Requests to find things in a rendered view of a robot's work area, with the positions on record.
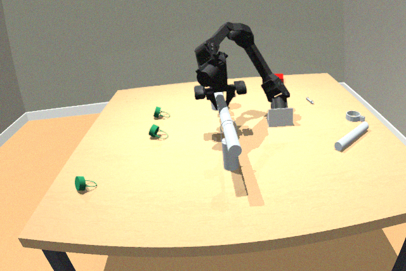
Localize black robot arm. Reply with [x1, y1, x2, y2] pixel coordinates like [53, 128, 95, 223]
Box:
[194, 22, 290, 109]

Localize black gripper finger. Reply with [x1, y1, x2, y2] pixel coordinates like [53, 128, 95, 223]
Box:
[206, 94, 218, 110]
[226, 92, 235, 106]

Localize grey metal ring clamp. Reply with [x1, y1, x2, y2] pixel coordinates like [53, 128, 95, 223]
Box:
[346, 110, 365, 122]

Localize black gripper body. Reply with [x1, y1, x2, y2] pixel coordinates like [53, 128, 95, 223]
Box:
[194, 73, 247, 100]

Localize green hollow cylinder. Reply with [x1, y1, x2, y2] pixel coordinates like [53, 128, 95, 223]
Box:
[149, 124, 167, 138]
[153, 106, 164, 118]
[75, 176, 97, 191]

